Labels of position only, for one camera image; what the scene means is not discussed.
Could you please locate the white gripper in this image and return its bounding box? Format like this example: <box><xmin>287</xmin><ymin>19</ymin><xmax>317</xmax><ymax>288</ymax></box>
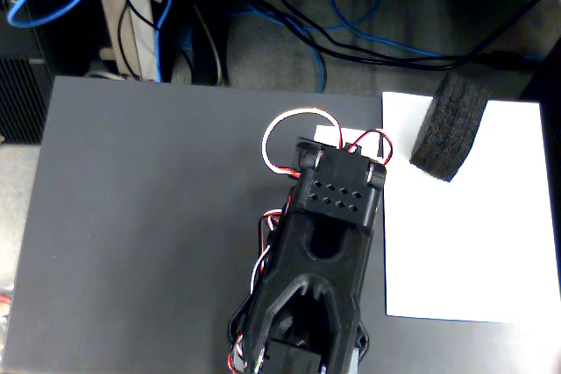
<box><xmin>314</xmin><ymin>124</ymin><xmax>383</xmax><ymax>159</ymax></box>

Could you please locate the black foam cube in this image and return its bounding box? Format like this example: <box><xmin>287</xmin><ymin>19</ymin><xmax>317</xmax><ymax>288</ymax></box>
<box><xmin>409</xmin><ymin>71</ymin><xmax>492</xmax><ymax>182</ymax></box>

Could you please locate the white paper sheet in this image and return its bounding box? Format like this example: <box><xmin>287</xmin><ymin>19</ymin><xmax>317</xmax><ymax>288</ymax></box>
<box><xmin>381</xmin><ymin>91</ymin><xmax>561</xmax><ymax>325</ymax></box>

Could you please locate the dark grey work board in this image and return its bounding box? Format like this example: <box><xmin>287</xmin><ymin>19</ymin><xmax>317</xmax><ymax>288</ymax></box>
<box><xmin>0</xmin><ymin>75</ymin><xmax>561</xmax><ymax>374</ymax></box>

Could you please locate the beige desk leg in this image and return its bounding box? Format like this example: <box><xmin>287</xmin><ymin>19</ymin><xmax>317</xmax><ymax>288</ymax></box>
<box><xmin>96</xmin><ymin>0</ymin><xmax>161</xmax><ymax>82</ymax></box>

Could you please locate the black vented computer case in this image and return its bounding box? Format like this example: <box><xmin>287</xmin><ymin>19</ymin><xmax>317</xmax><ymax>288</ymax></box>
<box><xmin>0</xmin><ymin>0</ymin><xmax>58</xmax><ymax>145</ymax></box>

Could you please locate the white red servo cable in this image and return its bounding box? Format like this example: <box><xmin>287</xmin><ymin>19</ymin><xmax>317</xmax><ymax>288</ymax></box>
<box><xmin>260</xmin><ymin>106</ymin><xmax>345</xmax><ymax>180</ymax></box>

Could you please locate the short red servo cable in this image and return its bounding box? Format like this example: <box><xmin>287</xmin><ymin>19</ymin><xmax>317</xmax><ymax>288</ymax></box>
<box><xmin>348</xmin><ymin>128</ymin><xmax>394</xmax><ymax>167</ymax></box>

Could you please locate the blue floor cable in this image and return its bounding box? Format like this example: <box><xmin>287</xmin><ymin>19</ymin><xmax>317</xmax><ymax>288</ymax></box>
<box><xmin>236</xmin><ymin>0</ymin><xmax>544</xmax><ymax>95</ymax></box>

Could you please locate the grey cable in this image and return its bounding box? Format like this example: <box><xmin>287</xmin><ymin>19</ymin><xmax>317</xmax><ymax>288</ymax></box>
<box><xmin>192</xmin><ymin>4</ymin><xmax>225</xmax><ymax>86</ymax></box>

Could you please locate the red white black wire bundle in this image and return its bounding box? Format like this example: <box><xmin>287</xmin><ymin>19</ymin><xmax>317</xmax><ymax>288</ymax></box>
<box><xmin>230</xmin><ymin>207</ymin><xmax>293</xmax><ymax>373</ymax></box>

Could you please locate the blue hanging cable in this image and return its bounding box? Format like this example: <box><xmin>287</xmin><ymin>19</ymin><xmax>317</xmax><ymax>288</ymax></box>
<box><xmin>153</xmin><ymin>0</ymin><xmax>176</xmax><ymax>82</ymax></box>

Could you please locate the thin black cable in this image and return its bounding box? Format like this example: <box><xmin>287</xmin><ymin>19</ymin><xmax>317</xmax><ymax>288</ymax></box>
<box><xmin>117</xmin><ymin>0</ymin><xmax>155</xmax><ymax>81</ymax></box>

